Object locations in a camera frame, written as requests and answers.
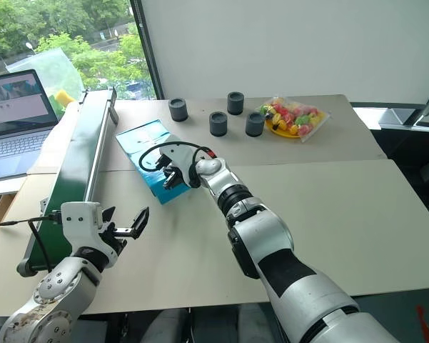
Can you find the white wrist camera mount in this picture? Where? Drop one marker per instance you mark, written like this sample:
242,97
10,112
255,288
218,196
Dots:
178,153
80,221

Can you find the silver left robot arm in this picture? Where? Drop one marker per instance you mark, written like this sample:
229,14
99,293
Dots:
57,296

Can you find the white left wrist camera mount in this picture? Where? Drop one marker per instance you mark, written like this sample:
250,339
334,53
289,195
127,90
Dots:
80,221

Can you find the grey open laptop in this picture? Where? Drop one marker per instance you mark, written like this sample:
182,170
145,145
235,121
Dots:
14,143

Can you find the yellow plate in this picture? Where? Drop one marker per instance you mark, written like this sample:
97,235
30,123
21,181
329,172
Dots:
285,133

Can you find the blue and white box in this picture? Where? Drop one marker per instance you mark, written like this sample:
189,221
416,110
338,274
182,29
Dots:
142,137

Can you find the green conveyor belt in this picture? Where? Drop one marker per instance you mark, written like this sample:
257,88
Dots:
75,160

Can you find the clear bag of colourful toys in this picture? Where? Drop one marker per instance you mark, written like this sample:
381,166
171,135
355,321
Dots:
300,114

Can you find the dark grey cylinder cup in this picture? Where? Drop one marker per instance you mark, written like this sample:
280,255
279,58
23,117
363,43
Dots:
218,124
178,110
255,125
235,103

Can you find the grey rounded shape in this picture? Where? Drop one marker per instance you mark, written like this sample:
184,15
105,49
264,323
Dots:
167,327

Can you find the black window frame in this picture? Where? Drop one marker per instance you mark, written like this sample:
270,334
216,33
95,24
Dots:
150,53

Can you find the translucent plastic bag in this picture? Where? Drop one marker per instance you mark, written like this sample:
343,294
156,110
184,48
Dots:
57,71

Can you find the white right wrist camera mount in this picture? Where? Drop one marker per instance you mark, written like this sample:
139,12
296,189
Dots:
178,153

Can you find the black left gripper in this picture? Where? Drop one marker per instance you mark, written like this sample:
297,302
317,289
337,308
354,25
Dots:
112,234

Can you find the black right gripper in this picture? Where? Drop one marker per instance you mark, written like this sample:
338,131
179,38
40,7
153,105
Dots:
164,166

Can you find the yellow sponge block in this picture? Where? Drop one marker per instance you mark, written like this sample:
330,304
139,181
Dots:
64,98

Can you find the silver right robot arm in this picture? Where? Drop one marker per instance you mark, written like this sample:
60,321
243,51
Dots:
271,243

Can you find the silver metal rail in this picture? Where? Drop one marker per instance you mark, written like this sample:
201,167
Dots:
426,103

